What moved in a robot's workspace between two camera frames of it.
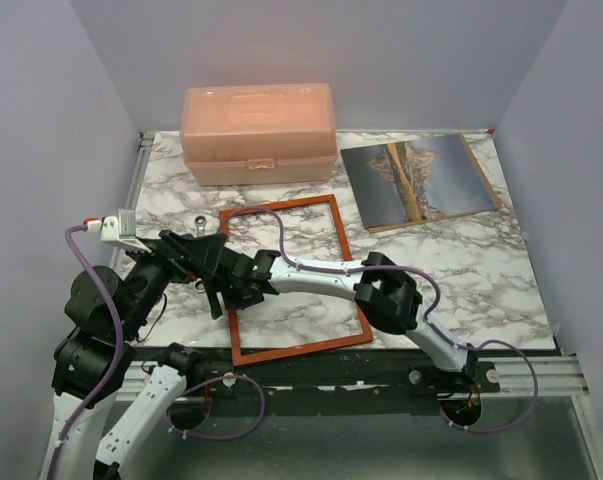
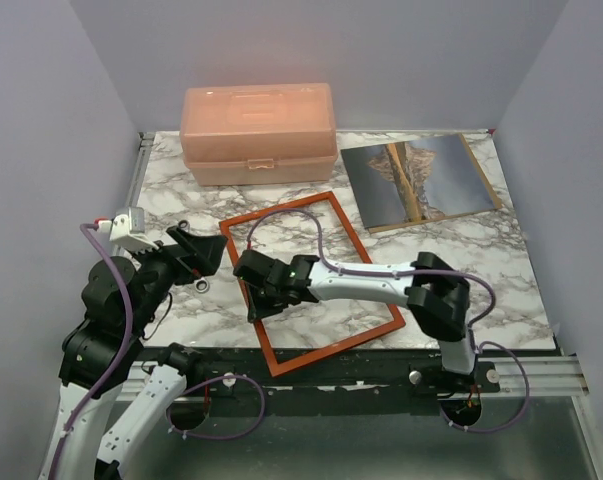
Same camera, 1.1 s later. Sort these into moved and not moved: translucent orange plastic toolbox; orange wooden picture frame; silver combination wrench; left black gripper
Moved: orange wooden picture frame; silver combination wrench
Not moved: translucent orange plastic toolbox; left black gripper
